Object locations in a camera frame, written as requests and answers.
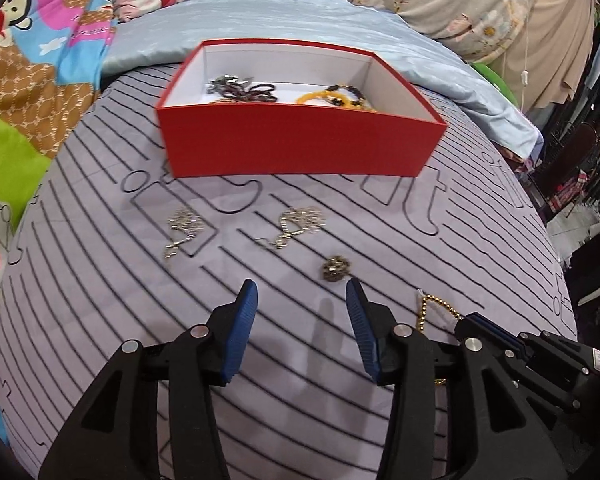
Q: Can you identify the dark wooden chair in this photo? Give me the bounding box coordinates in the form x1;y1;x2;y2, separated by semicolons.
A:
542;122;600;221

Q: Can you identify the cartoon monkey blanket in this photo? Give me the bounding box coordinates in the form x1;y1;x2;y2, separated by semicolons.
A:
0;0;118;411

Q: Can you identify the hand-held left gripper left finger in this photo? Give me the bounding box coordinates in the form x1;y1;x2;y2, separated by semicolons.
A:
37;280;259;480

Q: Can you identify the red cardboard box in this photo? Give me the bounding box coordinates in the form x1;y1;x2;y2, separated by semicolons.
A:
155;39;448;179

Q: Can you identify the flower-shaped ring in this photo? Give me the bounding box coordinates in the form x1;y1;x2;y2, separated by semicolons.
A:
321;257;352;282

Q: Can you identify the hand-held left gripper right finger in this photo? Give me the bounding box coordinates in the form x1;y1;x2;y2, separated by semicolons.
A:
345;277;568;480

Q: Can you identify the beige curtain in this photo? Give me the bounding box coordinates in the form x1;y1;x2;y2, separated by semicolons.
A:
480;0;600;111

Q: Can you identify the brown bead bracelet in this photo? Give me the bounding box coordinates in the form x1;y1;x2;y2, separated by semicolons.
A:
324;83;366;108

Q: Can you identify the gold bead bracelet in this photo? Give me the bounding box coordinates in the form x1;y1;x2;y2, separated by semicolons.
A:
417;292;465;386

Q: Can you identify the dark red bead bracelet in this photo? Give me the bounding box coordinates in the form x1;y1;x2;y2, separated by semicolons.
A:
220;81;280;106

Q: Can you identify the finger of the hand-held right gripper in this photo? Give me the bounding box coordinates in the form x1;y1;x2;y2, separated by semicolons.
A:
472;311;600;376
452;319;584;413

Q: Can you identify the white cable with switch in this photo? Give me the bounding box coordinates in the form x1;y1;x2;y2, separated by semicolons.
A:
517;10;536;108

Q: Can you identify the grey line-print bed sheet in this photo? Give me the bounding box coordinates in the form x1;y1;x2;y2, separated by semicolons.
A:
0;60;578;480

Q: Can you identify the orange bead bracelet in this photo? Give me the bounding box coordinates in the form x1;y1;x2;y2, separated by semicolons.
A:
295;87;341;107

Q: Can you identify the green plastic object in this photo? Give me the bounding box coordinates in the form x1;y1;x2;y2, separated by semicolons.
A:
467;60;518;106

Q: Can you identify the light blue satin blanket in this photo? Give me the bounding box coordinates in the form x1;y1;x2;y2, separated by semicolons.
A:
100;0;541;158

